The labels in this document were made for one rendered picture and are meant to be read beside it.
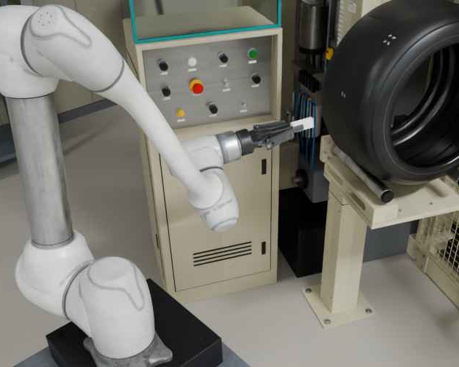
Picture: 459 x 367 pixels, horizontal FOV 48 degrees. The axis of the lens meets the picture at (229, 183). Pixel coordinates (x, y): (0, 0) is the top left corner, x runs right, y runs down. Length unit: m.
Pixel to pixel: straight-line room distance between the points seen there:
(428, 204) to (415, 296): 0.91
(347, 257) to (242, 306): 0.57
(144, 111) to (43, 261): 0.44
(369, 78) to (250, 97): 0.74
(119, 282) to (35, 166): 0.32
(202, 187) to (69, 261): 0.37
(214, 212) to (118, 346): 0.40
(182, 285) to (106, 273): 1.27
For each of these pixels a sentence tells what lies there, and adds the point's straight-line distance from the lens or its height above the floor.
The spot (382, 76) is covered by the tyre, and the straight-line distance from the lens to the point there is 1.50.
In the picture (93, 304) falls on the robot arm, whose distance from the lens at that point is 1.25.
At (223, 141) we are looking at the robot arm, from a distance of 1.48.
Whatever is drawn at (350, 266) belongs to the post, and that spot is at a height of 0.28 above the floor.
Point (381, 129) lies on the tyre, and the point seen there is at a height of 1.15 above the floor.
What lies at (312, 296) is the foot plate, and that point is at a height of 0.01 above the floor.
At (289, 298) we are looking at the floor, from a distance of 2.60.
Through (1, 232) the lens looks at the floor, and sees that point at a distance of 3.34.
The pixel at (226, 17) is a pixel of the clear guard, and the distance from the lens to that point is 1.98.
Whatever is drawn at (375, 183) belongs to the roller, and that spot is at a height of 0.92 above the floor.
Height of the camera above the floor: 1.82
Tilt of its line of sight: 32 degrees down
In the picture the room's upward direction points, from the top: 2 degrees counter-clockwise
